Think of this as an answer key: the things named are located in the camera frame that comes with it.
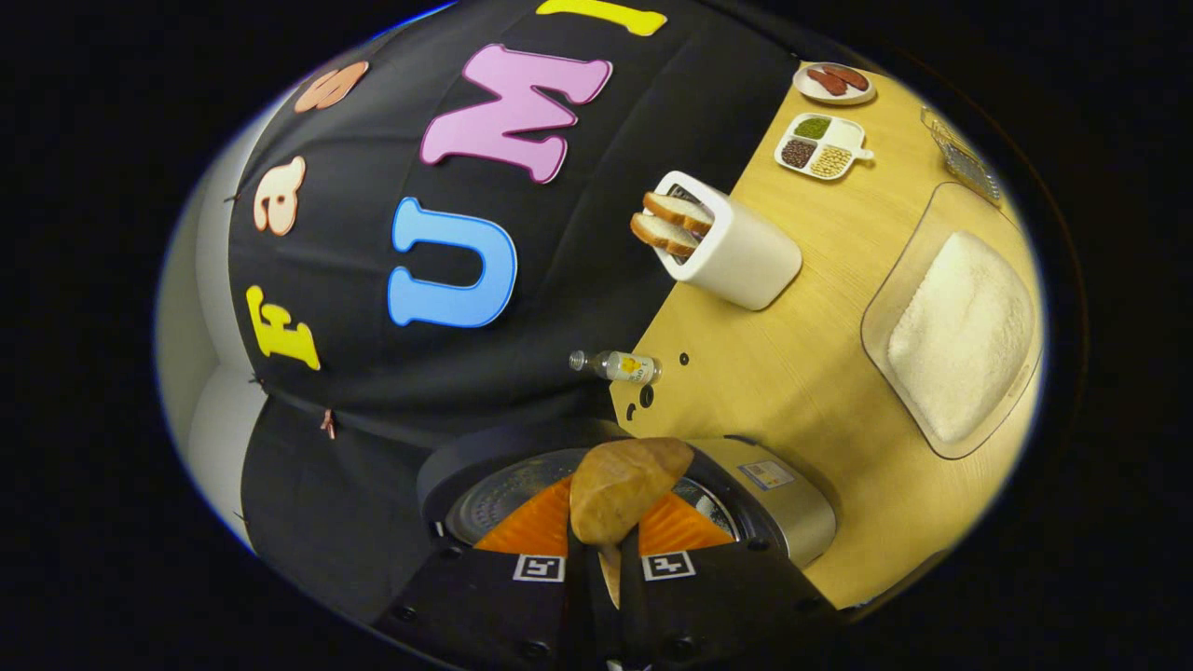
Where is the dark grey rice cooker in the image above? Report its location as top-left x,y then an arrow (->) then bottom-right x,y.
417,421 -> 838,571

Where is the white toaster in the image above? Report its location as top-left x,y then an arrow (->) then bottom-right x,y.
652,171 -> 803,311

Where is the round white plate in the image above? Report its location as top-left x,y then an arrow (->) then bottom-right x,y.
793,62 -> 878,105

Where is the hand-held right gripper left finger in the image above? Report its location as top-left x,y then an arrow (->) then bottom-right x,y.
373,475 -> 593,671

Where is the wire metal chopstick holder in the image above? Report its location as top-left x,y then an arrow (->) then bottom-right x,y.
921,105 -> 1003,201

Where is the black backdrop cloth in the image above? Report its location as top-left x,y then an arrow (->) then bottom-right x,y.
228,0 -> 802,616

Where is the small glass bottle yellow label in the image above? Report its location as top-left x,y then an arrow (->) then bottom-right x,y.
569,349 -> 663,385

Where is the wooden spoon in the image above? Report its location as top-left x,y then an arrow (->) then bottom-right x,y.
569,437 -> 696,611

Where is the white rice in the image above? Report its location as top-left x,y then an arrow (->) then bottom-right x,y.
887,231 -> 1035,444

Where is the clear plastic container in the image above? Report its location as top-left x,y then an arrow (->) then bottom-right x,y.
860,182 -> 1045,460

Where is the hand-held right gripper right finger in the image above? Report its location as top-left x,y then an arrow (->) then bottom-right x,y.
620,492 -> 835,671

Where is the bread slice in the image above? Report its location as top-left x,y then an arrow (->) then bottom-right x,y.
630,213 -> 702,258
643,191 -> 715,234

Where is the white divided dish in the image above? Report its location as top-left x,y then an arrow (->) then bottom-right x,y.
775,113 -> 875,181

